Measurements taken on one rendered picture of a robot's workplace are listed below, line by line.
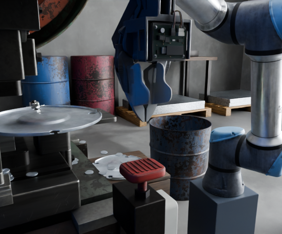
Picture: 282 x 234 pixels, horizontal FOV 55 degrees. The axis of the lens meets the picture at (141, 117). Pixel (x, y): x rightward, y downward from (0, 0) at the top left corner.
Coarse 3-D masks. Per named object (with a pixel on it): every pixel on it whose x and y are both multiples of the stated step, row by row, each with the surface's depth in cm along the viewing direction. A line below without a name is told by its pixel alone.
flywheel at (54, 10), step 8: (40, 0) 94; (48, 0) 93; (56, 0) 94; (64, 0) 96; (48, 8) 94; (56, 8) 95; (40, 16) 93; (48, 16) 94; (40, 24) 94; (32, 32) 93
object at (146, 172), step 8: (136, 160) 48; (144, 160) 48; (152, 160) 48; (120, 168) 46; (128, 168) 45; (136, 168) 45; (144, 168) 45; (152, 168) 45; (160, 168) 45; (128, 176) 43; (136, 176) 42; (144, 176) 43; (152, 176) 44; (160, 176) 44; (144, 184) 46
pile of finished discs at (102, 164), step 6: (108, 156) 154; (114, 156) 154; (120, 156) 154; (126, 156) 156; (132, 156) 154; (96, 162) 146; (102, 162) 146; (108, 162) 146; (114, 162) 145; (120, 162) 145; (102, 168) 139; (108, 174) 132; (114, 174) 132; (120, 174) 132
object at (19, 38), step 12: (0, 36) 54; (12, 36) 55; (24, 36) 57; (0, 48) 54; (12, 48) 55; (24, 48) 59; (0, 60) 55; (12, 60) 56; (24, 60) 59; (36, 60) 61; (0, 72) 55; (12, 72) 56; (24, 72) 58; (36, 72) 61
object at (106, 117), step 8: (104, 112) 76; (104, 120) 69; (112, 120) 70; (40, 136) 64; (48, 136) 65; (56, 136) 66; (64, 136) 67; (40, 144) 65; (48, 144) 66; (56, 144) 67; (64, 144) 68; (40, 152) 65; (48, 152) 66; (64, 152) 68; (72, 160) 70
